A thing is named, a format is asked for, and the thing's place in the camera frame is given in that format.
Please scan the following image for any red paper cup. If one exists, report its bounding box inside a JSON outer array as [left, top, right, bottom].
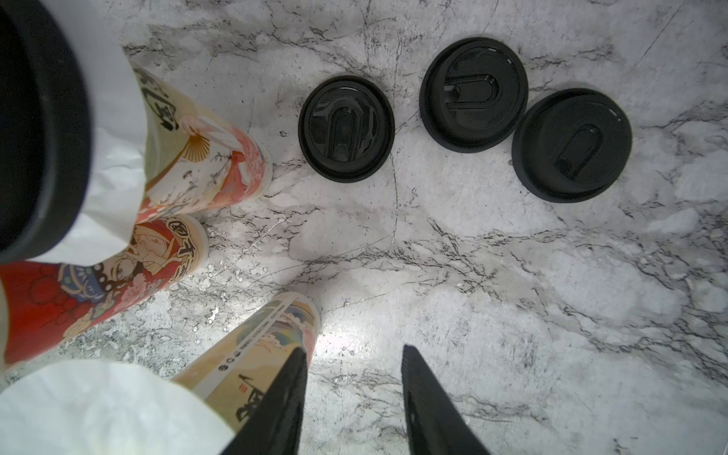
[[1, 215, 209, 372]]

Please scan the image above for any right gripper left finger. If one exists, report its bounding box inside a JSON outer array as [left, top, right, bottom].
[[222, 348, 308, 455]]

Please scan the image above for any black lid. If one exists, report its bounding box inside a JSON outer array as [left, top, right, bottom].
[[511, 87, 632, 204], [419, 37, 529, 154], [1, 1, 92, 264], [298, 75, 395, 183]]

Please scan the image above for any black lid front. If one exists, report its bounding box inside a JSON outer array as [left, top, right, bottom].
[[1, 1, 92, 264]]

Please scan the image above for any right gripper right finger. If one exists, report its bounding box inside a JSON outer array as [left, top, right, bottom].
[[401, 345, 489, 455]]

